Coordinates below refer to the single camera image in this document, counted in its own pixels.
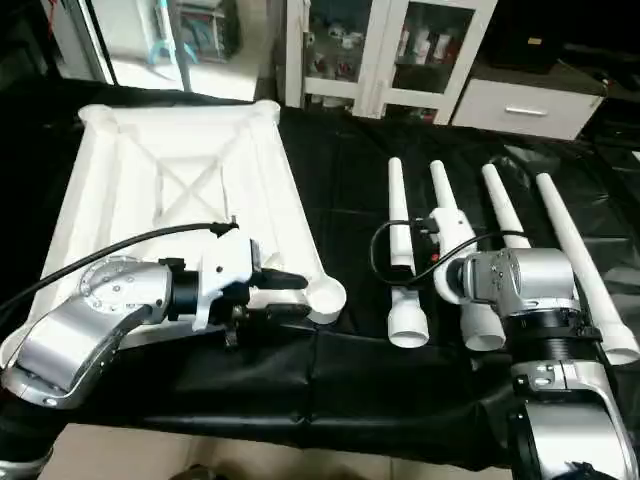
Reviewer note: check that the black work surface mat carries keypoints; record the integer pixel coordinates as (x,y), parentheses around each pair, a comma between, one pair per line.
(340,170)

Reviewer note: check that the white plastic table top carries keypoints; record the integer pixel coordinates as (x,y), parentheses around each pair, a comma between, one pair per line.
(180,180)

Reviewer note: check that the white plastic table leg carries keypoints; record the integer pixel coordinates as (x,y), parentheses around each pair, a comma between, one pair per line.
(400,215)
(500,205)
(485,330)
(570,240)

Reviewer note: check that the white drawer unit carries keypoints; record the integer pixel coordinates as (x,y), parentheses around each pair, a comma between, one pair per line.
(520,110)

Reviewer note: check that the colourful background box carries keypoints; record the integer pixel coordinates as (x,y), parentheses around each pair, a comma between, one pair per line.
(195,30)

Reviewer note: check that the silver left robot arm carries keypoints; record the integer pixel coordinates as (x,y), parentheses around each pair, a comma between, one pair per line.
(90,330)

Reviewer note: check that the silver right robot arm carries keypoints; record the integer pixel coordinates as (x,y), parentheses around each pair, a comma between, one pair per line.
(530,280)

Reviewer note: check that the white glass door cabinet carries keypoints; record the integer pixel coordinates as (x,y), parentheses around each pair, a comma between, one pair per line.
(385,60)

